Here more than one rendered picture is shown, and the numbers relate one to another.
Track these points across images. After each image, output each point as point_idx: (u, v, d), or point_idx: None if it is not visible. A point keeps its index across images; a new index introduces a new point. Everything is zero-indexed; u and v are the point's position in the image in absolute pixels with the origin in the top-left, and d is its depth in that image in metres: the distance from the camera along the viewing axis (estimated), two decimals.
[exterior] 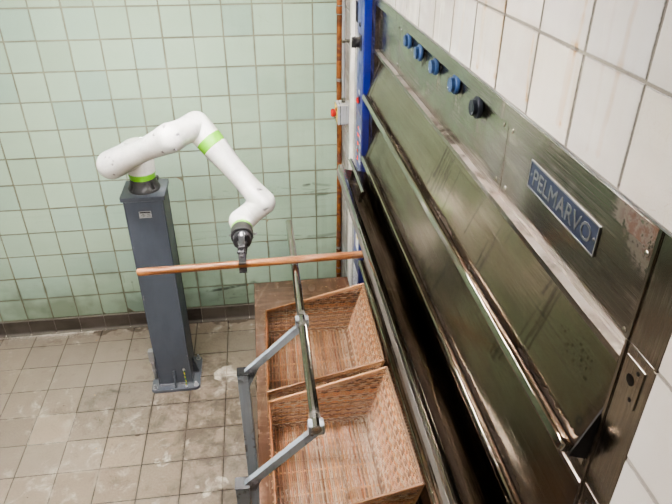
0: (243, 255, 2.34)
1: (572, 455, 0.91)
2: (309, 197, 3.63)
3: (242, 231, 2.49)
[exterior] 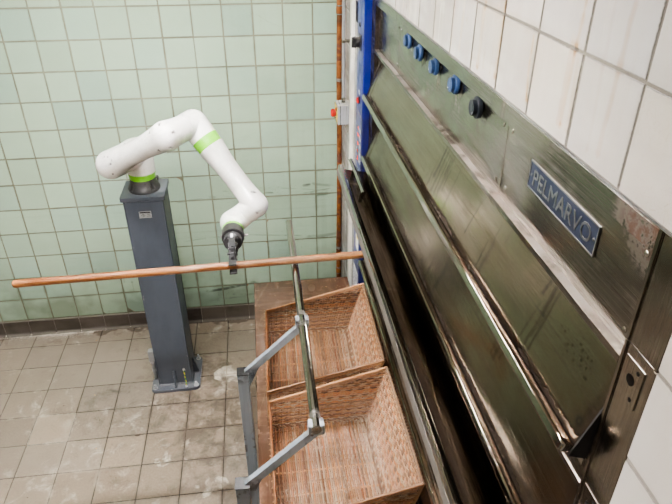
0: (233, 256, 2.33)
1: (572, 455, 0.91)
2: (309, 197, 3.63)
3: (233, 232, 2.48)
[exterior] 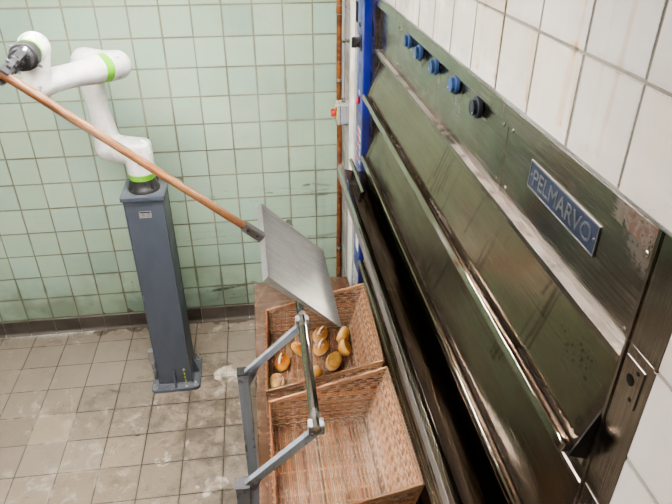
0: (11, 66, 1.86)
1: (572, 455, 0.91)
2: (309, 197, 3.63)
3: (28, 50, 2.01)
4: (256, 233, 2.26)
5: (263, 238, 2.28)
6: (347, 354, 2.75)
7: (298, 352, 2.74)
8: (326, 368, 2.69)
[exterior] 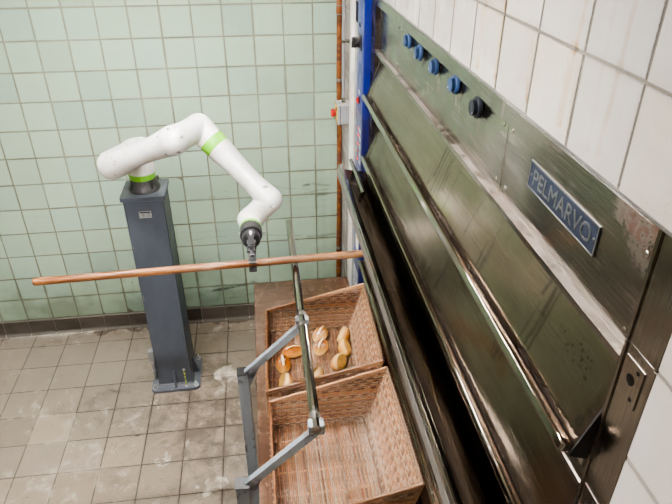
0: (253, 254, 2.34)
1: (572, 455, 0.91)
2: (309, 197, 3.63)
3: (251, 230, 2.49)
4: None
5: None
6: (347, 355, 2.75)
7: (290, 356, 2.76)
8: (331, 365, 2.68)
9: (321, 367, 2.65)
